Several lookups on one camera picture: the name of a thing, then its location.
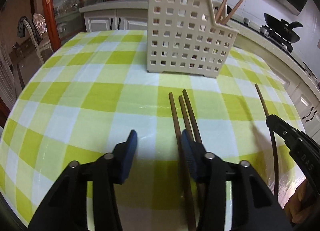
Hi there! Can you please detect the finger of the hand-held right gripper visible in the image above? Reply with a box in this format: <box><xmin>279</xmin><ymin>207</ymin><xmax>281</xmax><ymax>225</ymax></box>
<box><xmin>266</xmin><ymin>114</ymin><xmax>301</xmax><ymax>151</ymax></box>

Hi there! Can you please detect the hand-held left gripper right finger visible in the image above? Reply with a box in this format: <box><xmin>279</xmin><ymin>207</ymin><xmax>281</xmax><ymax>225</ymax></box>
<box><xmin>181</xmin><ymin>130</ymin><xmax>293</xmax><ymax>231</ymax></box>

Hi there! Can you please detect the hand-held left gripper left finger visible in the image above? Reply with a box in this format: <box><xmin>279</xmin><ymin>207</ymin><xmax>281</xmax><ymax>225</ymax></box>
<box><xmin>27</xmin><ymin>129</ymin><xmax>138</xmax><ymax>231</ymax></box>

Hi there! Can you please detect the beige perforated utensil basket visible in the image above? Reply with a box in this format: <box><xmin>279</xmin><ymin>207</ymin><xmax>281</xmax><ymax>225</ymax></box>
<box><xmin>146</xmin><ymin>0</ymin><xmax>238</xmax><ymax>78</ymax></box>

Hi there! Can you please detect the person's right hand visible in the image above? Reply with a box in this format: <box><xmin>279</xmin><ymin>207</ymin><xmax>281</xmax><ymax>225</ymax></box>
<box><xmin>283</xmin><ymin>179</ymin><xmax>320</xmax><ymax>224</ymax></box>

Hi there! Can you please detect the green checked tablecloth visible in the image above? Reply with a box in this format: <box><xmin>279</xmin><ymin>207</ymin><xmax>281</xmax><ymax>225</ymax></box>
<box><xmin>0</xmin><ymin>29</ymin><xmax>306</xmax><ymax>231</ymax></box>

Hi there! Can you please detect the black wok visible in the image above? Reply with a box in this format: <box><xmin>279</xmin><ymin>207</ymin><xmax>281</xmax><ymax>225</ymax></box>
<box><xmin>263</xmin><ymin>13</ymin><xmax>303</xmax><ymax>44</ymax></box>

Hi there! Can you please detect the white ornate chair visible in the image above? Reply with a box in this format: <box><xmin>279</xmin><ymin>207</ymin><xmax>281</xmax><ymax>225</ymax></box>
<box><xmin>18</xmin><ymin>13</ymin><xmax>54</xmax><ymax>63</ymax></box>

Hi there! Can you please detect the red wooden glass door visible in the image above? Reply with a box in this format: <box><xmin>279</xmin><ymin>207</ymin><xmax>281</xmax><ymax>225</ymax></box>
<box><xmin>41</xmin><ymin>0</ymin><xmax>113</xmax><ymax>53</ymax></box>

